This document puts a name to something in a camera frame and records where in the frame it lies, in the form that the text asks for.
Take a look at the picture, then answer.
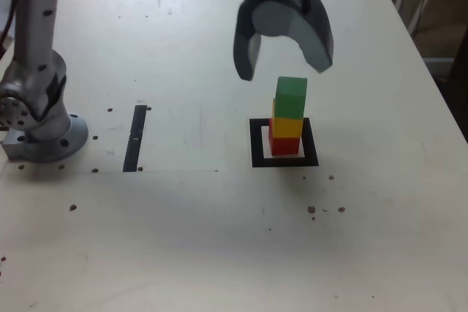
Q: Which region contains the green cube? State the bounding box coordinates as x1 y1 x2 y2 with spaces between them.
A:
273 76 308 120

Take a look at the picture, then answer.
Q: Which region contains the yellow cube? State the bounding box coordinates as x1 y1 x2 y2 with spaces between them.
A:
271 98 303 140

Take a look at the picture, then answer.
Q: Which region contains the red cube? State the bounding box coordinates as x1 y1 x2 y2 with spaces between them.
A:
268 118 301 156

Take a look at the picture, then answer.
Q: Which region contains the black tape square outline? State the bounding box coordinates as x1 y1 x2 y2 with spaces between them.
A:
249 117 320 169

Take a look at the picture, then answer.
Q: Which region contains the black tape strip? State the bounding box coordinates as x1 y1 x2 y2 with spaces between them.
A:
122 104 148 173

